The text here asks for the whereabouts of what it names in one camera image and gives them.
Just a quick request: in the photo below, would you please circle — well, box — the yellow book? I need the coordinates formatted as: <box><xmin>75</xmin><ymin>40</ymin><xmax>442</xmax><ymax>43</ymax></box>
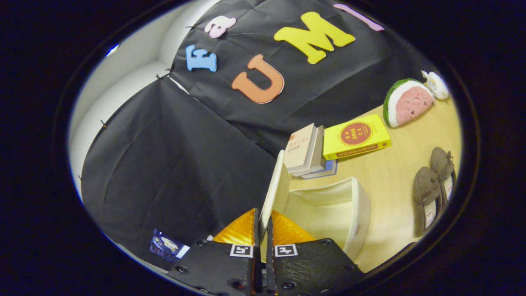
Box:
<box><xmin>323</xmin><ymin>114</ymin><xmax>392</xmax><ymax>161</ymax></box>

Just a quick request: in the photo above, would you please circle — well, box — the blue book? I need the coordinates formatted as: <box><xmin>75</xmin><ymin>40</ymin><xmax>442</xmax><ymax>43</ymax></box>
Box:
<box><xmin>302</xmin><ymin>160</ymin><xmax>338</xmax><ymax>180</ymax></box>

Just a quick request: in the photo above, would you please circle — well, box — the blue printed packet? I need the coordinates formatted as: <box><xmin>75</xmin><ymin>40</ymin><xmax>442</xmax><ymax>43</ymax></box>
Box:
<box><xmin>149</xmin><ymin>229</ymin><xmax>190</xmax><ymax>262</ymax></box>

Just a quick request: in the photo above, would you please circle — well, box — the black backdrop cloth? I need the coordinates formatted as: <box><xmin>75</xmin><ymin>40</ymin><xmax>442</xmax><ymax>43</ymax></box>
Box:
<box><xmin>80</xmin><ymin>0</ymin><xmax>436</xmax><ymax>272</ymax></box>

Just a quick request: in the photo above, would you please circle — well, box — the white plush toy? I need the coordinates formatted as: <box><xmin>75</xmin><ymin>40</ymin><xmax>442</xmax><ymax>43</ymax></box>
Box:
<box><xmin>421</xmin><ymin>70</ymin><xmax>449</xmax><ymax>100</ymax></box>

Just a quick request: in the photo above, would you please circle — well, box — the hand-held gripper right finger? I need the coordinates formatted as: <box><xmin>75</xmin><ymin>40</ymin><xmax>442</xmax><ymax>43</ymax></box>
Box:
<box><xmin>265</xmin><ymin>210</ymin><xmax>366</xmax><ymax>296</ymax></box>

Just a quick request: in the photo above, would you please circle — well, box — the watermelon slice plush toy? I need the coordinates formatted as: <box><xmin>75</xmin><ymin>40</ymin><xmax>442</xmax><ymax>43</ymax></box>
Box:
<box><xmin>383</xmin><ymin>79</ymin><xmax>435</xmax><ymax>128</ymax></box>

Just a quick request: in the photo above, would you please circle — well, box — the grey book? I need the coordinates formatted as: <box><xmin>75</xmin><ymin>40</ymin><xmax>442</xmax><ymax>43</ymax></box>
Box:
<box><xmin>293</xmin><ymin>125</ymin><xmax>326</xmax><ymax>177</ymax></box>

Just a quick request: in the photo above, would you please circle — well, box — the brown fuzzy shoe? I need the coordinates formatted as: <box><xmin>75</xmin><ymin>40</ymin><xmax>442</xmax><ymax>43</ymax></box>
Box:
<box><xmin>430</xmin><ymin>147</ymin><xmax>457</xmax><ymax>202</ymax></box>
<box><xmin>413</xmin><ymin>166</ymin><xmax>442</xmax><ymax>238</ymax></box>

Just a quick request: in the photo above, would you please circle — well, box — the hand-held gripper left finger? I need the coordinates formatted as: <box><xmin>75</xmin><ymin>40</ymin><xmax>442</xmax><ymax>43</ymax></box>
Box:
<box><xmin>166</xmin><ymin>208</ymin><xmax>262</xmax><ymax>296</ymax></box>

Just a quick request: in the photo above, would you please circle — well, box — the cream fabric storage box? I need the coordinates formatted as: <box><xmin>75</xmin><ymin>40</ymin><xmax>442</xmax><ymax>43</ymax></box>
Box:
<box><xmin>259</xmin><ymin>150</ymin><xmax>370</xmax><ymax>261</ymax></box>

